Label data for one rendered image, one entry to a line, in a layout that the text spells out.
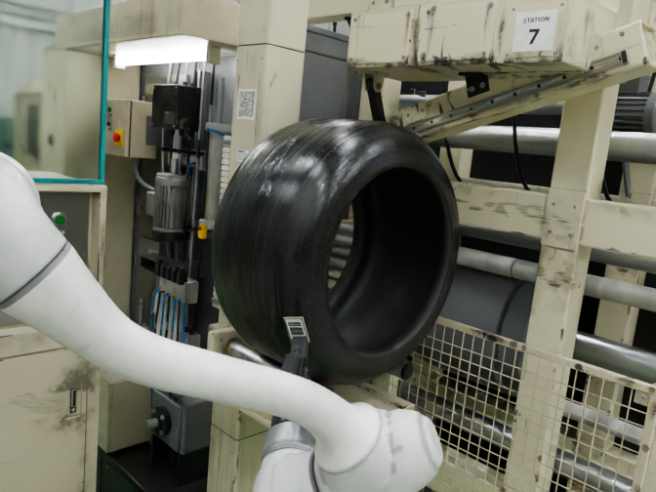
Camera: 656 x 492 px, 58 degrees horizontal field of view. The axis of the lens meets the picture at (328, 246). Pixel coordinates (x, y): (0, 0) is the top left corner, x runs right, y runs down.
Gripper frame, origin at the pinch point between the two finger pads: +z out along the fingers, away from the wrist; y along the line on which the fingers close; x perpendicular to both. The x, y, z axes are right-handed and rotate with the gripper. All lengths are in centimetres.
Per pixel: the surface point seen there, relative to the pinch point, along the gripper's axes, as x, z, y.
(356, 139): 19.4, 27.0, -27.9
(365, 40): 25, 75, -36
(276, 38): 5, 64, -44
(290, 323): -0.8, 4.4, -3.7
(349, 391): 0.4, 26.6, 38.5
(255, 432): -29, 28, 48
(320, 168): 11.8, 19.4, -27.0
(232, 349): -23.7, 26.0, 16.5
